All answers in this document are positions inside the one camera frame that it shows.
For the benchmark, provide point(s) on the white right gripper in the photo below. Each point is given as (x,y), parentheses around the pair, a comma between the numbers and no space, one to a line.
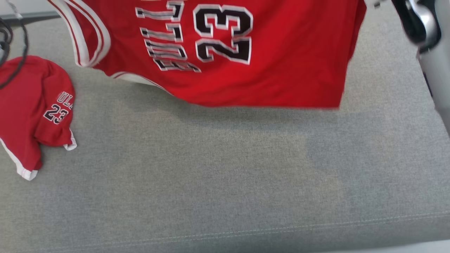
(376,2)

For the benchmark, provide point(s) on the red basketball jersey number 23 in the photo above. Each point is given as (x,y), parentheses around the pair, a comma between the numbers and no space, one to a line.
(281,52)

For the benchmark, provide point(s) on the red basketball shorts white trim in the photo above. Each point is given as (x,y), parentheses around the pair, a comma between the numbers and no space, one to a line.
(24,105)

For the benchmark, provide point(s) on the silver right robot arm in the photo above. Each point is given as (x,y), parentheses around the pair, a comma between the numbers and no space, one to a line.
(436,70)

